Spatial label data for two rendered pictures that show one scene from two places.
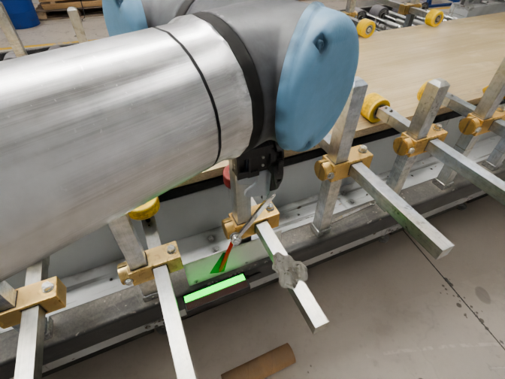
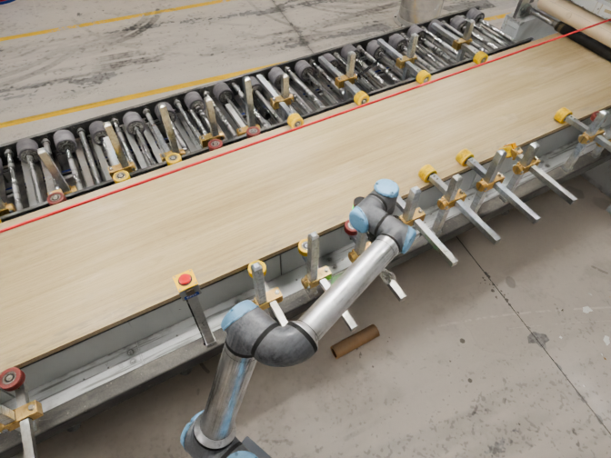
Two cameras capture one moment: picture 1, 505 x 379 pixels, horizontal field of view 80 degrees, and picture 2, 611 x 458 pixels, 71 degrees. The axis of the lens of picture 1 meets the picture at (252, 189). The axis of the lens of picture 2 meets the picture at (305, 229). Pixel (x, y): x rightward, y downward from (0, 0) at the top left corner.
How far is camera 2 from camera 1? 1.31 m
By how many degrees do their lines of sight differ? 10
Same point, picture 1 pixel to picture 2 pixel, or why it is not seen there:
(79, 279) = not seen: hidden behind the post
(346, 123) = (411, 205)
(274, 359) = (365, 333)
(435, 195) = (465, 224)
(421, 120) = (450, 193)
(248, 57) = (398, 243)
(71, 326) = not seen: hidden behind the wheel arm
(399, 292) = (450, 284)
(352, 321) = (416, 307)
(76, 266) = not seen: hidden behind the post
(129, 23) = (365, 224)
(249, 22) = (397, 236)
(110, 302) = (291, 299)
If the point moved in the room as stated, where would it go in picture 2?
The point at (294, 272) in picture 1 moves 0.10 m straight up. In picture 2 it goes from (389, 276) to (393, 264)
